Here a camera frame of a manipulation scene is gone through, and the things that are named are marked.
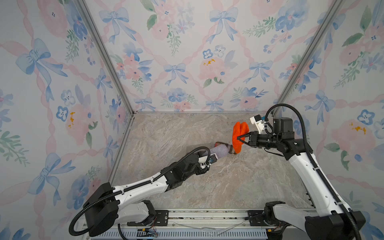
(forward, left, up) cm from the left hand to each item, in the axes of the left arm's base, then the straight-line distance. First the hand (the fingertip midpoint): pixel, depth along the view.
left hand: (207, 154), depth 77 cm
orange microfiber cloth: (+6, -15, +14) cm, 21 cm away
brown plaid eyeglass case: (+1, -11, +5) cm, 13 cm away
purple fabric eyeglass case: (0, -7, +3) cm, 8 cm away
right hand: (+3, -15, +11) cm, 19 cm away
